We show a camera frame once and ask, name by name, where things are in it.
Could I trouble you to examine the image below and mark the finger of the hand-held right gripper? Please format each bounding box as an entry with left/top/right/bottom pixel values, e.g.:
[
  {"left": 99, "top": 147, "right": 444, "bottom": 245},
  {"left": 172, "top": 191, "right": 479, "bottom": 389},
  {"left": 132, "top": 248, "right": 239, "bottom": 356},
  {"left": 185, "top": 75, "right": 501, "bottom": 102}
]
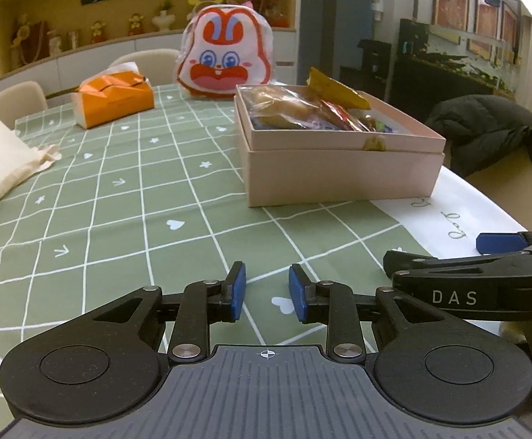
[
  {"left": 382, "top": 248, "right": 532, "bottom": 279},
  {"left": 475, "top": 226, "right": 532, "bottom": 257}
]

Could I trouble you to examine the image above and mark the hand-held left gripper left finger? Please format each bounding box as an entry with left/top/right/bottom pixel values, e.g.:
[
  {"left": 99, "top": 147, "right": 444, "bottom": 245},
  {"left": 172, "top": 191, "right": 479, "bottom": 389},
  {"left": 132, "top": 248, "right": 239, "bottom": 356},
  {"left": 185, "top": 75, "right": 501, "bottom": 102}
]
[{"left": 94, "top": 262, "right": 247, "bottom": 364}]

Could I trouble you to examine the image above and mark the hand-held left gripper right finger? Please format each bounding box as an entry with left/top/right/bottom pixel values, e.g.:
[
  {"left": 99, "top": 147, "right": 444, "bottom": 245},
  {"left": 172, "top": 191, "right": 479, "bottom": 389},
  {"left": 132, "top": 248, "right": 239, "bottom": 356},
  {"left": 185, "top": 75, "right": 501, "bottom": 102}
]
[{"left": 288, "top": 263, "right": 435, "bottom": 363}]

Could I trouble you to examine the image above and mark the pink cardboard box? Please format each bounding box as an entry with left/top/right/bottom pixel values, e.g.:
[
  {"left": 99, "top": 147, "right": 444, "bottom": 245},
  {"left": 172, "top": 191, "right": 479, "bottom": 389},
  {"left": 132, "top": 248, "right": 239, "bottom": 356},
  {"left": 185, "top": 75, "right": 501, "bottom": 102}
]
[{"left": 234, "top": 83, "right": 447, "bottom": 209}]

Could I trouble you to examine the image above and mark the colourful printed packet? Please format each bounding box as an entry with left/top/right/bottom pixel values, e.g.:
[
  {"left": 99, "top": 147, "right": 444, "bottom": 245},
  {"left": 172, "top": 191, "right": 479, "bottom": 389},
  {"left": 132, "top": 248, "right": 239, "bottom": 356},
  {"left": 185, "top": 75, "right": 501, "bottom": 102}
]
[{"left": 362, "top": 116, "right": 401, "bottom": 135}]

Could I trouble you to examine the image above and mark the red snack packet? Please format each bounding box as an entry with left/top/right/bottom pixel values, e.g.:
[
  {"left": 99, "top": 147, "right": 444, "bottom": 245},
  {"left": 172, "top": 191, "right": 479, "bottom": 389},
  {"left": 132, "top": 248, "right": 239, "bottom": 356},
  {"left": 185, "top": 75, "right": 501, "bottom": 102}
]
[{"left": 318, "top": 100, "right": 367, "bottom": 132}]

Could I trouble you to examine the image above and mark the round cake clear packet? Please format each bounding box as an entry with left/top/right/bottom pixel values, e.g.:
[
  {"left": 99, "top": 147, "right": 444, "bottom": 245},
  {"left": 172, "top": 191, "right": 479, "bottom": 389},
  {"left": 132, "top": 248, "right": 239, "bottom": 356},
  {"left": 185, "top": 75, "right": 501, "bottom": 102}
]
[{"left": 241, "top": 86, "right": 326, "bottom": 131}]

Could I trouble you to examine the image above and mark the yellow cartoon snack packet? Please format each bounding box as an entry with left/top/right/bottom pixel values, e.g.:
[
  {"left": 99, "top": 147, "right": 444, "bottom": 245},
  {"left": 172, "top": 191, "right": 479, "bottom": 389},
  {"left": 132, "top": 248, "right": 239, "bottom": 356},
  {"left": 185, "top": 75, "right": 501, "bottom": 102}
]
[{"left": 306, "top": 67, "right": 373, "bottom": 111}]

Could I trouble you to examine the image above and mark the white printed tablecloth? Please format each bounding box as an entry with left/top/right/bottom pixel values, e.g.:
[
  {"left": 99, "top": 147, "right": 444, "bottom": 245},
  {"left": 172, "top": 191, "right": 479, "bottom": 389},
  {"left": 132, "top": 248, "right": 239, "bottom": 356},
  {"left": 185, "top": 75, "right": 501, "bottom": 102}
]
[{"left": 371, "top": 165, "right": 529, "bottom": 259}]

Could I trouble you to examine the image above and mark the beige dining chair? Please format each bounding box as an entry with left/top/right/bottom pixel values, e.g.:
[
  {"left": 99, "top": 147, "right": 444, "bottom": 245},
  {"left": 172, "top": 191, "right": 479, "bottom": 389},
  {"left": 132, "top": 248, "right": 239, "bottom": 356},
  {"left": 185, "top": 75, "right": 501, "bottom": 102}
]
[
  {"left": 0, "top": 80, "right": 48, "bottom": 131},
  {"left": 444, "top": 142, "right": 532, "bottom": 239},
  {"left": 108, "top": 48, "right": 182, "bottom": 87}
]

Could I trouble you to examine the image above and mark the black jacket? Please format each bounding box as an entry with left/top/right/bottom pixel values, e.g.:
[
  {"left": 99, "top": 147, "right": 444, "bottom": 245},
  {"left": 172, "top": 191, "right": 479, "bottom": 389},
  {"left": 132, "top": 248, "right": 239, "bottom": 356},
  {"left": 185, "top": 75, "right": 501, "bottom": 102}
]
[{"left": 423, "top": 94, "right": 532, "bottom": 234}]

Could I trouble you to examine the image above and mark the green checked tablecloth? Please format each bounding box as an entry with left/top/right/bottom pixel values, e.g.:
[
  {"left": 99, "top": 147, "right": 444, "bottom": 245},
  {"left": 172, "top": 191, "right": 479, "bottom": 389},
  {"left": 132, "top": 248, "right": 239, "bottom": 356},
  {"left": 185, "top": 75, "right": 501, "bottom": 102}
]
[{"left": 0, "top": 83, "right": 435, "bottom": 421}]

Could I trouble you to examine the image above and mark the glass aquarium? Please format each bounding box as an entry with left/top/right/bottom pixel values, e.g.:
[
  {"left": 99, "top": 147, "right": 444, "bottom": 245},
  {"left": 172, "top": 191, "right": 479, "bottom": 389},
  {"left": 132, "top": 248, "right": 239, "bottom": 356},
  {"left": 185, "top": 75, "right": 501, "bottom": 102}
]
[{"left": 398, "top": 18, "right": 522, "bottom": 99}]

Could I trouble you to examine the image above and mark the black floor appliance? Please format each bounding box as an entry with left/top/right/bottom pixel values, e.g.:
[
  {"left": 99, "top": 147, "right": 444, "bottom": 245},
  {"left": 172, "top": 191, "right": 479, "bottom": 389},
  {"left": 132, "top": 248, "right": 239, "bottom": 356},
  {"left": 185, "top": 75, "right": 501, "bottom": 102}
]
[{"left": 339, "top": 40, "right": 392, "bottom": 87}]

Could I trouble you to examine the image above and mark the orange tissue box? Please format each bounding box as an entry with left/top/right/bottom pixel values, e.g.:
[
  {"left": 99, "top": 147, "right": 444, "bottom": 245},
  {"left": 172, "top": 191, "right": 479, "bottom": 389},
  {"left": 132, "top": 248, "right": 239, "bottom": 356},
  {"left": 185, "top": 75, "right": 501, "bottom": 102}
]
[{"left": 70, "top": 60, "right": 154, "bottom": 130}]

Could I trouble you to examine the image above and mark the red white rabbit bag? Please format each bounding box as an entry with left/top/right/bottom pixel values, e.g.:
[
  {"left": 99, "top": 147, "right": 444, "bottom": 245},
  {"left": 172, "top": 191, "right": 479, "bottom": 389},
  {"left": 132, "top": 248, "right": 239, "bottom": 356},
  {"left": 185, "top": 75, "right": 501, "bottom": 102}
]
[{"left": 175, "top": 2, "right": 276, "bottom": 100}]

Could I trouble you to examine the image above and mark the white sideboard cabinet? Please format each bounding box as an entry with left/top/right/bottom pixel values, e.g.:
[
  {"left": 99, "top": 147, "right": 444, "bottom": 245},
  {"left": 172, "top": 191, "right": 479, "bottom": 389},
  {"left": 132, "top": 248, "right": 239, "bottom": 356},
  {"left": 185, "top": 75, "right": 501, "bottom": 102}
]
[{"left": 0, "top": 25, "right": 298, "bottom": 101}]

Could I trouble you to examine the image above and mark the white vase with plant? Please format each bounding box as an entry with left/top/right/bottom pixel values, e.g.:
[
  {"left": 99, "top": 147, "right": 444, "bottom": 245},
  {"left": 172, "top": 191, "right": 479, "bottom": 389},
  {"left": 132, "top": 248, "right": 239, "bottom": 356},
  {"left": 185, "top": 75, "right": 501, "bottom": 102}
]
[{"left": 152, "top": 0, "right": 176, "bottom": 33}]

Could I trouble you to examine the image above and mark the large doll figurine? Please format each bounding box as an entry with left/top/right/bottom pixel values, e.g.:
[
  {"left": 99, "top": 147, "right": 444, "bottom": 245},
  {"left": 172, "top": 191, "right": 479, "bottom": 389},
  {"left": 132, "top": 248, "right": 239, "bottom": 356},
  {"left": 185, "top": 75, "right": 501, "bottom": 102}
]
[{"left": 11, "top": 14, "right": 47, "bottom": 65}]

